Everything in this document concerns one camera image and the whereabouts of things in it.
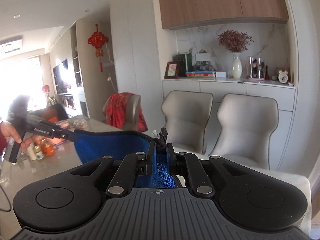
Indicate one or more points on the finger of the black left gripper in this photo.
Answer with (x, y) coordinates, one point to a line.
(62, 133)

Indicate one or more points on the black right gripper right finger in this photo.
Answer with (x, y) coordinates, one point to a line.
(175, 161)

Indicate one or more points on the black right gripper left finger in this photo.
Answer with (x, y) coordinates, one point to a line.
(146, 164)

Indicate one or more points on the blue microfiber towel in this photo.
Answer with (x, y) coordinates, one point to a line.
(118, 144)

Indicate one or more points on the left hand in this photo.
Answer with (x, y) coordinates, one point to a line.
(8, 131)

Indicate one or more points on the orange jar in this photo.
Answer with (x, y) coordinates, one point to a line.
(47, 147)

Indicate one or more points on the beige chair left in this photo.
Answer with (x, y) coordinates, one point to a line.
(186, 118)

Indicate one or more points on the beige chair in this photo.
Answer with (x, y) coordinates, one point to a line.
(247, 123)
(186, 118)

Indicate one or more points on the chair with red cloth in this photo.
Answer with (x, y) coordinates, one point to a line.
(123, 111)

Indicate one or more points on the beige chair right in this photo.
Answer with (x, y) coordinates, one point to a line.
(247, 123)

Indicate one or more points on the white sideboard cabinet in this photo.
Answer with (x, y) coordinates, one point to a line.
(283, 96)

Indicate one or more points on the stack of books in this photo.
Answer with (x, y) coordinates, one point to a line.
(200, 74)

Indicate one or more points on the red chinese knot ornament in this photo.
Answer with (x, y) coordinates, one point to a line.
(98, 40)

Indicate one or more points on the white vase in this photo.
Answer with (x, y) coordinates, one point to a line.
(236, 66)

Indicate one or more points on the dried red flowers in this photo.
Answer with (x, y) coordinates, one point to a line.
(235, 41)

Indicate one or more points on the alarm clock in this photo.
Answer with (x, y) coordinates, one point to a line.
(283, 76)

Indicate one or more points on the wooden picture frame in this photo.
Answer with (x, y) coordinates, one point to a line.
(172, 70)

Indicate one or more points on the glass photo frame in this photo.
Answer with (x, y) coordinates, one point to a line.
(256, 68)

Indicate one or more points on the wooden wall cabinet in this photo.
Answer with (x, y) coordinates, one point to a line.
(180, 14)

